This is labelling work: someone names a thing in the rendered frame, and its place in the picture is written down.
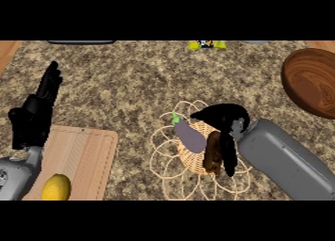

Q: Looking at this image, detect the yellow lemon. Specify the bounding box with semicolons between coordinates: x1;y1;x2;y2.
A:
40;173;74;201

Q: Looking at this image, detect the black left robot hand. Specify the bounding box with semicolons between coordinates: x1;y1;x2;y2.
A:
7;60;63;151

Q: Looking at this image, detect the dark grey flat object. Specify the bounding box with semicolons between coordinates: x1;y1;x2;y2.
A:
46;40;118;45

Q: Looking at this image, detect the yellow and blue package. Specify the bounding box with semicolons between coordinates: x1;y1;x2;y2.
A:
187;40;229;51

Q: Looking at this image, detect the purple eggplant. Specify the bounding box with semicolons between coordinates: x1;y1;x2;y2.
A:
171;110;208;154

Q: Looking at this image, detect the brown sweet potato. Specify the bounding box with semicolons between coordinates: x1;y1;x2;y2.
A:
204;131;226;176

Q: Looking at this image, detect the pale wooden cutting board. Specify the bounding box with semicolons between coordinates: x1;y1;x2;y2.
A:
21;124;120;201

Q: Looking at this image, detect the brown wooden bowl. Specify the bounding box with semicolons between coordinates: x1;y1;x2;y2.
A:
280;47;335;121

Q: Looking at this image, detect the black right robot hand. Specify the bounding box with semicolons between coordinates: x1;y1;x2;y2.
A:
190;103;251;178

